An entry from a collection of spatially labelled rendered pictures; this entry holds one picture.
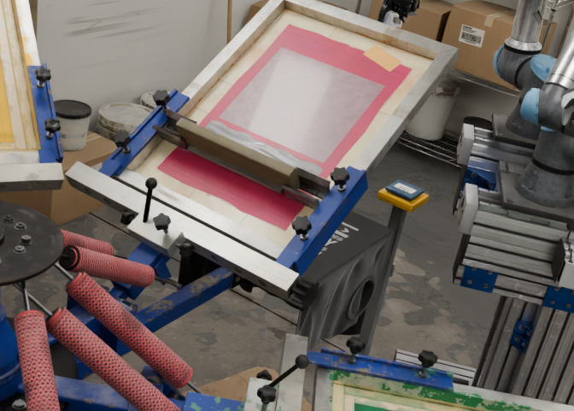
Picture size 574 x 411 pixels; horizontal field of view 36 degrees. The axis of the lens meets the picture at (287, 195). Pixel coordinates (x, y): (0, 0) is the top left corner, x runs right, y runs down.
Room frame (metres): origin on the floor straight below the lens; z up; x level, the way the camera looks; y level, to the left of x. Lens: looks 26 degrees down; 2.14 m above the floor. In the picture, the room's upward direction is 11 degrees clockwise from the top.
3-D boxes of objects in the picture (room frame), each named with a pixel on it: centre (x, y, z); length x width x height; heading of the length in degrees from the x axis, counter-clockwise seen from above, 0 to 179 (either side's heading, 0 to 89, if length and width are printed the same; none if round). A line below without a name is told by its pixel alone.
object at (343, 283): (2.19, -0.18, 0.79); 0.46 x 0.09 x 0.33; 151
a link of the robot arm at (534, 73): (2.65, -0.71, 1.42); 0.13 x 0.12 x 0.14; 28
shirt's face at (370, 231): (2.29, -0.03, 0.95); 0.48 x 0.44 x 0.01; 151
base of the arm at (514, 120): (2.64, -0.71, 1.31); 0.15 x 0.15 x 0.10
